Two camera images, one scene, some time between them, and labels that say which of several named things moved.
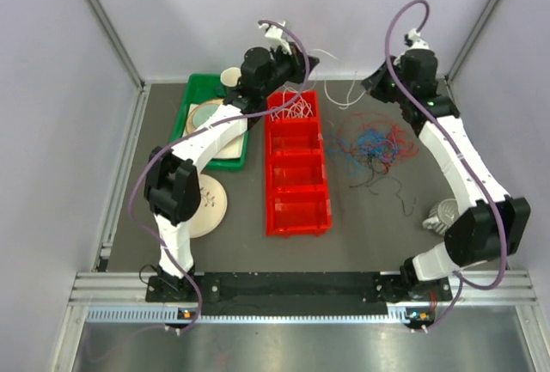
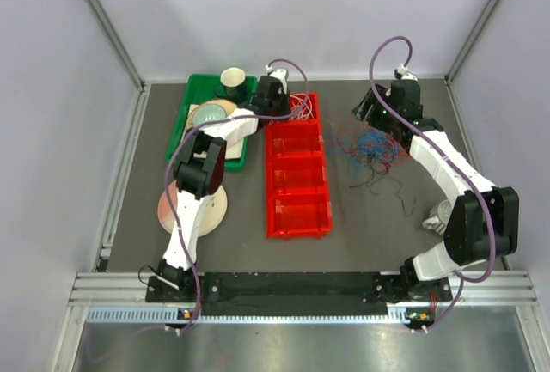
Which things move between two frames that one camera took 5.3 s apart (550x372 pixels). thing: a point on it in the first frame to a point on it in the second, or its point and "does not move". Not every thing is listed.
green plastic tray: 201,88 does not move
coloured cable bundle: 369,148 does not move
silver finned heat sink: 443,216 does not move
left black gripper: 296,62 to 284,97
